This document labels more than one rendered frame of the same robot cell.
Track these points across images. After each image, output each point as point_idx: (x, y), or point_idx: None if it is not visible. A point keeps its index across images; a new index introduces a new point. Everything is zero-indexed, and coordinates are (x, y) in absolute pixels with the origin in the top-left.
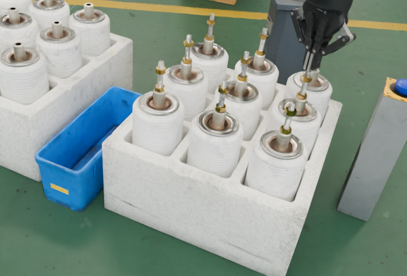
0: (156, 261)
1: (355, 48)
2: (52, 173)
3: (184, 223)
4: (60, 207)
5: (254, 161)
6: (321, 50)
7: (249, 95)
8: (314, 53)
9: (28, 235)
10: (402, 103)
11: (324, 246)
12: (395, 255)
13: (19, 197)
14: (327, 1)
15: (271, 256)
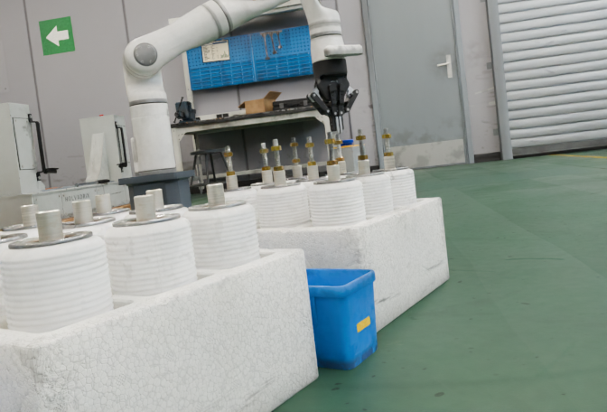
0: (443, 312)
1: None
2: (358, 300)
3: (410, 277)
4: (368, 359)
5: (398, 184)
6: (346, 108)
7: (322, 177)
8: (341, 115)
9: (423, 368)
10: (359, 147)
11: None
12: None
13: (349, 385)
14: (345, 66)
15: (442, 256)
